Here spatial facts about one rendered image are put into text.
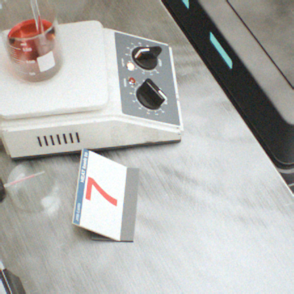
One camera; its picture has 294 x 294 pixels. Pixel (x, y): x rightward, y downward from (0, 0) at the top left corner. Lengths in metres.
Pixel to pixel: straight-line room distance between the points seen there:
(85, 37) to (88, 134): 0.11
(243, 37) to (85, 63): 0.69
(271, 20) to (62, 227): 0.80
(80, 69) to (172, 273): 0.24
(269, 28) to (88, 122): 0.74
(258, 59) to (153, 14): 0.49
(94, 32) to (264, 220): 0.28
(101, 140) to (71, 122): 0.05
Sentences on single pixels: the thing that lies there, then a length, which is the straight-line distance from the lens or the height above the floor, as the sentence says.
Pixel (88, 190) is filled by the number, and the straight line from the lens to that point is 0.81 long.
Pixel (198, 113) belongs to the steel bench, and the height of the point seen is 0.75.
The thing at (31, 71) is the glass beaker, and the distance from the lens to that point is 0.80.
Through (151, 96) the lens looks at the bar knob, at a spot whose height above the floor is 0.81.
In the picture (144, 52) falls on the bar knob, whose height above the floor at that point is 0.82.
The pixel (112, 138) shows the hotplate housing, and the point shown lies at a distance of 0.84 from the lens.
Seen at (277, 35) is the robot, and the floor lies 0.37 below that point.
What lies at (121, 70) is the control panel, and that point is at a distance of 0.85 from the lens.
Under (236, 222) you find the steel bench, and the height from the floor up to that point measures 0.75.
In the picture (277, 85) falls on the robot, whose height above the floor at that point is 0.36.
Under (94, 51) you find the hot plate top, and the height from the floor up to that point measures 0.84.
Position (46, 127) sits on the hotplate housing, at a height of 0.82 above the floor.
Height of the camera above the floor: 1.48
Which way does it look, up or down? 57 degrees down
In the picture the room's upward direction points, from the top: 5 degrees counter-clockwise
